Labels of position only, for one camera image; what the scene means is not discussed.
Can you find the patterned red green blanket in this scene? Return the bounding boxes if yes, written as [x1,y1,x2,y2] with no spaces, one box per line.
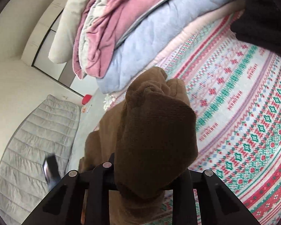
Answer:
[150,12,281,224]

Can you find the grey quilted headboard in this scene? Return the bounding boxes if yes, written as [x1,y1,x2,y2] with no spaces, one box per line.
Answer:
[0,95,81,224]

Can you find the small red box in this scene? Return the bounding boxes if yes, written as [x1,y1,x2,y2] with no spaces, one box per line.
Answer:
[81,94,92,105]

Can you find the brown fleece-collared coat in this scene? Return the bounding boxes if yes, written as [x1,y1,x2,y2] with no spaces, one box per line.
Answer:
[78,67,198,224]

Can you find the light blue fleece blanket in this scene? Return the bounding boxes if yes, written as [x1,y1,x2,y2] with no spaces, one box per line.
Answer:
[97,0,235,94]

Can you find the pale pink blanket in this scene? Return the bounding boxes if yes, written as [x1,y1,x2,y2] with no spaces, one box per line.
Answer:
[109,0,245,98]

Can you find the pink velvet quilt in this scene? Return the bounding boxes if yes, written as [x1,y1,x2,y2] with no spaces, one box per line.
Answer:
[72,0,166,79]

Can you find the beige duvet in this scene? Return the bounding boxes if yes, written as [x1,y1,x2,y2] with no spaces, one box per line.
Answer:
[48,0,89,64]

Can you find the white grey wardrobe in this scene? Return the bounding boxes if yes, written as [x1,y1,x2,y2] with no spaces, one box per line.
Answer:
[21,0,99,97]

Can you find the black puffer jacket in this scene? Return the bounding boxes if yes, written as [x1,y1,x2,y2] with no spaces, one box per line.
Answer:
[230,0,281,55]

